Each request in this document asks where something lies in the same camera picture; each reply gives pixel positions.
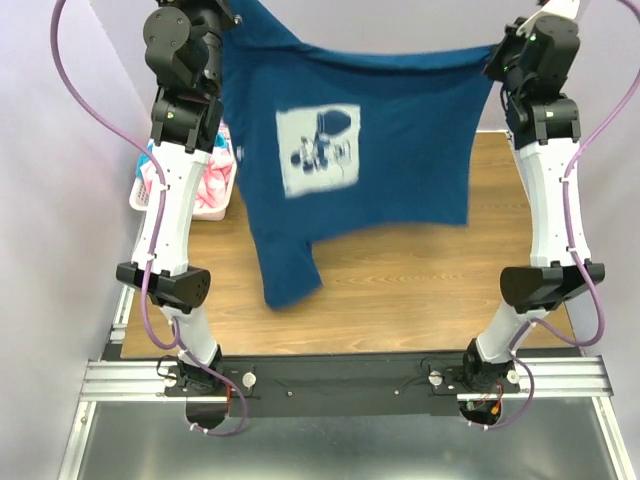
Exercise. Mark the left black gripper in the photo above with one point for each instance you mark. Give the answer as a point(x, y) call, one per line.
point(226, 20)

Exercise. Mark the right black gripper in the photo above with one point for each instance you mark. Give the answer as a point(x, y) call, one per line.
point(511, 37)

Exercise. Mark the dark blue t shirt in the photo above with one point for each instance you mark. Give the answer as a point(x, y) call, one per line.
point(330, 142)

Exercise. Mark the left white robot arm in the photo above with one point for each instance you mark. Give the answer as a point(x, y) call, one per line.
point(184, 43)

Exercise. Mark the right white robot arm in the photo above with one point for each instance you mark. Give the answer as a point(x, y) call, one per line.
point(531, 64)

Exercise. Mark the pink t shirt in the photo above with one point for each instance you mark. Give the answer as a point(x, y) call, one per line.
point(215, 180)

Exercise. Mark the white plastic laundry basket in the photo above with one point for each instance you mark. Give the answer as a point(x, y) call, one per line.
point(145, 195)

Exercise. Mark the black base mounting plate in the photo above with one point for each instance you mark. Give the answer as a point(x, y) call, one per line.
point(431, 383)

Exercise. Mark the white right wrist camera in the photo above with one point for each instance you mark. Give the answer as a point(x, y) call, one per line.
point(567, 9)

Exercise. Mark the aluminium frame rail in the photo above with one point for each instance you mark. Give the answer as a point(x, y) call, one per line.
point(560, 425)

